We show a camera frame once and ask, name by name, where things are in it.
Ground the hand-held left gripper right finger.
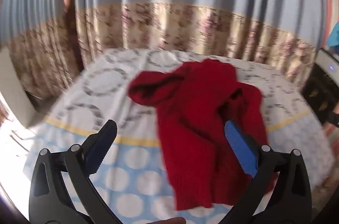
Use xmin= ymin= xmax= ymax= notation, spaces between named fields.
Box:
xmin=220 ymin=120 xmax=313 ymax=224

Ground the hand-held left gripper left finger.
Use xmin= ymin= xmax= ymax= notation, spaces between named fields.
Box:
xmin=29 ymin=120 xmax=125 ymax=224

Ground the red knitted sweater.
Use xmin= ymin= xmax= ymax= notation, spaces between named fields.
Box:
xmin=128 ymin=59 xmax=274 ymax=211

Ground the person's left hand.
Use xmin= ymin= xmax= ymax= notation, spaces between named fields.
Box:
xmin=148 ymin=217 xmax=186 ymax=224

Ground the circle-print bed sheet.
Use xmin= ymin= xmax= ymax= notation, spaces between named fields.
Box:
xmin=22 ymin=48 xmax=335 ymax=224

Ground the white drawer unit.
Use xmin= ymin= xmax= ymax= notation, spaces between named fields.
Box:
xmin=0 ymin=118 xmax=36 ymax=161

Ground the white cabinet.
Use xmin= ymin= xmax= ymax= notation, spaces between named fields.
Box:
xmin=0 ymin=46 xmax=39 ymax=129

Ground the white appliance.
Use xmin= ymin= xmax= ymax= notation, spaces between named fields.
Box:
xmin=315 ymin=48 xmax=339 ymax=77

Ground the teal cloth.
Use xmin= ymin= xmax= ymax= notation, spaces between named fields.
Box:
xmin=326 ymin=26 xmax=339 ymax=49

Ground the blue floral curtain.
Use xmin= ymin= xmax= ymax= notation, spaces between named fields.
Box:
xmin=0 ymin=0 xmax=77 ymax=100
xmin=75 ymin=0 xmax=327 ymax=81

